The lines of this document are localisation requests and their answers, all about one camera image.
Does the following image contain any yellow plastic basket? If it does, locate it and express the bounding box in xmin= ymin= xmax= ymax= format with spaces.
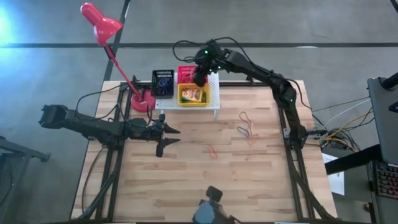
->
xmin=177 ymin=82 xmax=211 ymax=108

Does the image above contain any red plastic basket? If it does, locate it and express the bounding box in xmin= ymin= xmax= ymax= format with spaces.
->
xmin=177 ymin=65 xmax=200 ymax=85

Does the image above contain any dark metal stand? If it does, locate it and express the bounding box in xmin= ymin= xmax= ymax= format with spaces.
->
xmin=0 ymin=135 xmax=51 ymax=224

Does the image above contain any dark grey flat panel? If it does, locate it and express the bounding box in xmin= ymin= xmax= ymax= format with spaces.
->
xmin=366 ymin=73 xmax=398 ymax=166

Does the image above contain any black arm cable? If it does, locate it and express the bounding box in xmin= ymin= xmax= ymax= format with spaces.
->
xmin=74 ymin=83 xmax=125 ymax=121

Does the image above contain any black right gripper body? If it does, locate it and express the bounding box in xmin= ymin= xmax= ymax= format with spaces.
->
xmin=192 ymin=42 xmax=224 ymax=88

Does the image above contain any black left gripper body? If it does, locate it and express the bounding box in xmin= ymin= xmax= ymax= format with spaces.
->
xmin=144 ymin=113 xmax=167 ymax=158

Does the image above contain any red desk lamp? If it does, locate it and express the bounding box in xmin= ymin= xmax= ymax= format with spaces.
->
xmin=80 ymin=2 xmax=157 ymax=113

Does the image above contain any yellow green crayon box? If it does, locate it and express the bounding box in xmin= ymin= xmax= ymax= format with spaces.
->
xmin=181 ymin=88 xmax=205 ymax=103

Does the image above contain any black handheld object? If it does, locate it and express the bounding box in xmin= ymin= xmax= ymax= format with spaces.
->
xmin=205 ymin=185 xmax=224 ymax=203

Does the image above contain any white cable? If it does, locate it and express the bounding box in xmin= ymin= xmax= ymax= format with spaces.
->
xmin=329 ymin=98 xmax=371 ymax=122

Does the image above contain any black plastic basket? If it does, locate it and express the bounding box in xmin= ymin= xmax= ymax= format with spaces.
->
xmin=151 ymin=69 xmax=175 ymax=100

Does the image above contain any red rubber band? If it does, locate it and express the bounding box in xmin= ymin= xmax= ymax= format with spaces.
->
xmin=238 ymin=111 xmax=253 ymax=138

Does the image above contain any orange rubber band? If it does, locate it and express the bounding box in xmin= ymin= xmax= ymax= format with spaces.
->
xmin=247 ymin=133 xmax=261 ymax=147
xmin=207 ymin=145 xmax=219 ymax=160

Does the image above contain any black camera cable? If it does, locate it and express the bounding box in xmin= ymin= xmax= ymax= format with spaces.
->
xmin=172 ymin=36 xmax=249 ymax=63
xmin=145 ymin=104 xmax=155 ymax=126

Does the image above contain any blue rubber band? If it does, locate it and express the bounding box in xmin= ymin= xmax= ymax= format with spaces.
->
xmin=236 ymin=126 xmax=251 ymax=138

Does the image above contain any brown cable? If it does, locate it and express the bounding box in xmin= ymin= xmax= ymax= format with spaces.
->
xmin=81 ymin=146 xmax=105 ymax=215

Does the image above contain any backlit computer keyboard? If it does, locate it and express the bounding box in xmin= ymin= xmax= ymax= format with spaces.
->
xmin=374 ymin=161 xmax=398 ymax=200

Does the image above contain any black aluminium table frame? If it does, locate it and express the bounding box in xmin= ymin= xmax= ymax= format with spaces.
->
xmin=76 ymin=80 xmax=335 ymax=222

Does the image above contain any black metal bar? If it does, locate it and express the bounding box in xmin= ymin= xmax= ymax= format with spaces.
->
xmin=325 ymin=144 xmax=382 ymax=175

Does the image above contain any yellow cable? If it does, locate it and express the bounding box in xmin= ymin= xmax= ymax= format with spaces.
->
xmin=322 ymin=111 xmax=374 ymax=152

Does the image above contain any white paper sheet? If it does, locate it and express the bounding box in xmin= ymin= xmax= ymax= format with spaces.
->
xmin=322 ymin=152 xmax=345 ymax=196

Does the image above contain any white perforated metal shelf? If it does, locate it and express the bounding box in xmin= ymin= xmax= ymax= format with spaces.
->
xmin=154 ymin=72 xmax=221 ymax=119

